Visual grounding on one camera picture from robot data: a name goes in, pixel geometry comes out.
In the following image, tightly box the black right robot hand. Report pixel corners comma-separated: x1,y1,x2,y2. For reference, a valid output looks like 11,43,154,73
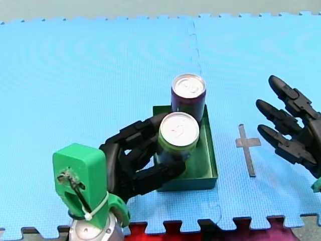
255,74,321,179

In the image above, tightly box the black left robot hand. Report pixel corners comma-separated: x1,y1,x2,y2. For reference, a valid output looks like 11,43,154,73
99,113,187,204

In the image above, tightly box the green drink can dark band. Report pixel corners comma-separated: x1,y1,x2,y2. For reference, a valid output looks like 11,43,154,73
155,112,200,165

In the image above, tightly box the dark purple drink can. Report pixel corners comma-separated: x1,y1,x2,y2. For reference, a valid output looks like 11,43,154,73
171,73,207,124

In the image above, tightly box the shallow green tray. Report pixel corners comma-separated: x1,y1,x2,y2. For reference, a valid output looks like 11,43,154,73
152,104,218,193

